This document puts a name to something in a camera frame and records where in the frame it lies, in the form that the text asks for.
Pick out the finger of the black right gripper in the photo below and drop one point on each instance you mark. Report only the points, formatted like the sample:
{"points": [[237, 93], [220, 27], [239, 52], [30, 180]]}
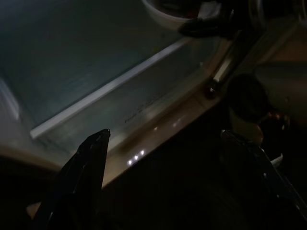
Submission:
{"points": [[204, 26]]}

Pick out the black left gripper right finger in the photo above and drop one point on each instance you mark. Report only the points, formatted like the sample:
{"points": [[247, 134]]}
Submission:
{"points": [[259, 182]]}

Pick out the white bowl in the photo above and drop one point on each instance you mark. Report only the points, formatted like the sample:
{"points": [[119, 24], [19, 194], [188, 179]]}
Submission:
{"points": [[165, 16]]}

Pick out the clear fridge crisper drawer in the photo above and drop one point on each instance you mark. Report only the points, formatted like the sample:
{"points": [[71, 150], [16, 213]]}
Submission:
{"points": [[144, 95]]}

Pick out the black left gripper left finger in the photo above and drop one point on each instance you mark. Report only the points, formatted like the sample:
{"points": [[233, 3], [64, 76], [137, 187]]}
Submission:
{"points": [[84, 179]]}

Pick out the metal fridge door hinge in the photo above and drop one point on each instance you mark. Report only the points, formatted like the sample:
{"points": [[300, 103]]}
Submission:
{"points": [[211, 89]]}

